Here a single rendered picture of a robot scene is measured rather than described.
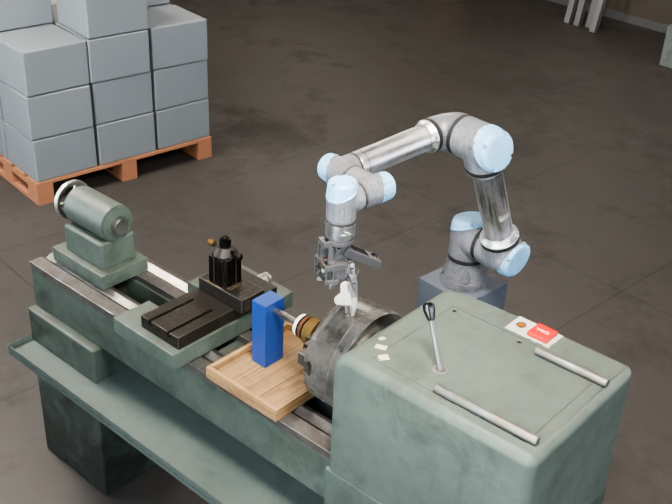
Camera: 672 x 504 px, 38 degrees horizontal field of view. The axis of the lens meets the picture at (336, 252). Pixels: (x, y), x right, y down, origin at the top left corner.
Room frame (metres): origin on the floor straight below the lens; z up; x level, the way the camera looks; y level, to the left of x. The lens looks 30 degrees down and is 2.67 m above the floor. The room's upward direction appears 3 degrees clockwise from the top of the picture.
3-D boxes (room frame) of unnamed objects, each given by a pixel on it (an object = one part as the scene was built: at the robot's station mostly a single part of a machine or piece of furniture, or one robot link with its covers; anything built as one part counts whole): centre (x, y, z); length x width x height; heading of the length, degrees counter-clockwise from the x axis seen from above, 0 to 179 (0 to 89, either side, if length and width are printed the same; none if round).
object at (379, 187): (2.18, -0.07, 1.62); 0.11 x 0.11 x 0.08; 41
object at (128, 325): (2.69, 0.42, 0.89); 0.53 x 0.30 x 0.06; 140
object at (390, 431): (1.99, -0.38, 1.06); 0.59 x 0.48 x 0.39; 50
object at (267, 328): (2.45, 0.20, 1.00); 0.08 x 0.06 x 0.23; 140
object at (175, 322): (2.64, 0.40, 0.95); 0.43 x 0.18 x 0.04; 140
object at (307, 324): (2.33, 0.05, 1.08); 0.09 x 0.09 x 0.09; 50
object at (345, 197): (2.11, -0.01, 1.62); 0.09 x 0.08 x 0.11; 131
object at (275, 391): (2.41, 0.15, 0.88); 0.36 x 0.30 x 0.04; 140
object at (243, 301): (2.67, 0.34, 1.00); 0.20 x 0.10 x 0.05; 50
